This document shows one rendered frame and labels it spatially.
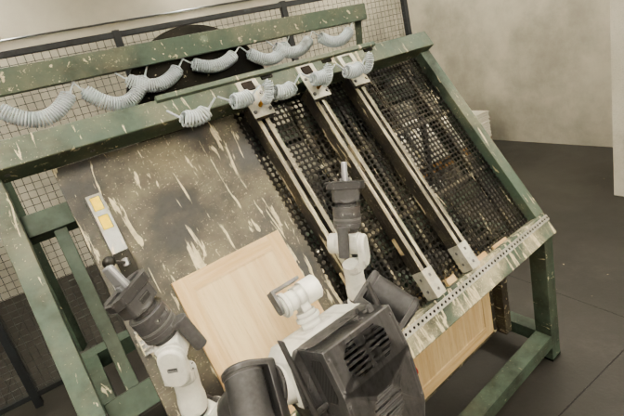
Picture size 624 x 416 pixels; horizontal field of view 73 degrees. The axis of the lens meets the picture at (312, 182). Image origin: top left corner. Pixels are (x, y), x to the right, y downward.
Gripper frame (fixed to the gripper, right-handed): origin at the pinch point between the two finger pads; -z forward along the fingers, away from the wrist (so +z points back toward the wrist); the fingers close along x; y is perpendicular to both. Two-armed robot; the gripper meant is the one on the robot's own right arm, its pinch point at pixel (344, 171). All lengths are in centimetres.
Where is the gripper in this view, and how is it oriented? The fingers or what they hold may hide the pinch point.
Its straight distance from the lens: 132.9
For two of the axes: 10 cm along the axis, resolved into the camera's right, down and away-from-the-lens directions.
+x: -10.0, 0.7, -0.4
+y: -0.4, -0.7, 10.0
